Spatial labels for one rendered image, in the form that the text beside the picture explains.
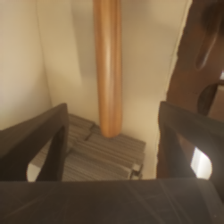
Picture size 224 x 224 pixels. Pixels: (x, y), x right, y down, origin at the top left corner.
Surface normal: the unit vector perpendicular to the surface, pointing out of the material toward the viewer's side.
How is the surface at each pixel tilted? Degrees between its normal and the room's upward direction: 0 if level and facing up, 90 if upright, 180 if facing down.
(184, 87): 0
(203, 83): 0
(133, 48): 0
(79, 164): 90
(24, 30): 90
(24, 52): 90
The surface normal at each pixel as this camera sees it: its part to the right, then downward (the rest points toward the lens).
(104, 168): 0.02, -0.81
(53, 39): -0.44, 0.51
